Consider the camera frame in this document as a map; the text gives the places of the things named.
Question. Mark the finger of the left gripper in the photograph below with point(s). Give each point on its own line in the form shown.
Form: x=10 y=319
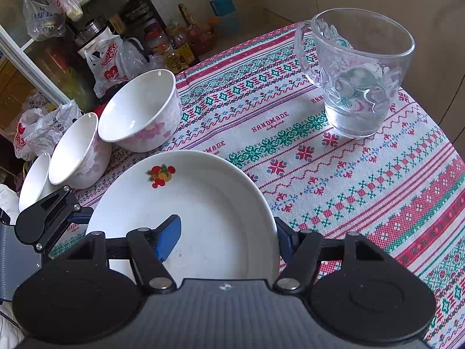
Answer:
x=42 y=224

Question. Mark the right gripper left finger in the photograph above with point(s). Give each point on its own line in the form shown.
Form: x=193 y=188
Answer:
x=97 y=286

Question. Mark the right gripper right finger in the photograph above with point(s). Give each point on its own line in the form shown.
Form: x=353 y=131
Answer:
x=353 y=288

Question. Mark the white plate with fruit print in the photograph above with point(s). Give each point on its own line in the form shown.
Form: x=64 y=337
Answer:
x=227 y=228

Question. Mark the white bowl pink flowers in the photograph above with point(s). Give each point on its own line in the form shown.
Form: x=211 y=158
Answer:
x=144 y=114

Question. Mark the patterned red green tablecloth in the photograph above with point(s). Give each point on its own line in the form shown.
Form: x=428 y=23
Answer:
x=403 y=187

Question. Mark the white red plastic bag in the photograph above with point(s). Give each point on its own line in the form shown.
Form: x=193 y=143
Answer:
x=106 y=64

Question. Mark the black storage shelf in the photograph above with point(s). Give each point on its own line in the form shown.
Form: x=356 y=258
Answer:
x=133 y=14

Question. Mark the clear glass mug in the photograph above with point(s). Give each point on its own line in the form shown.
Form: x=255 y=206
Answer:
x=359 y=59

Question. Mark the blue thermos jug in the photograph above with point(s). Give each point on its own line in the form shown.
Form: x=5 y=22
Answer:
x=222 y=7

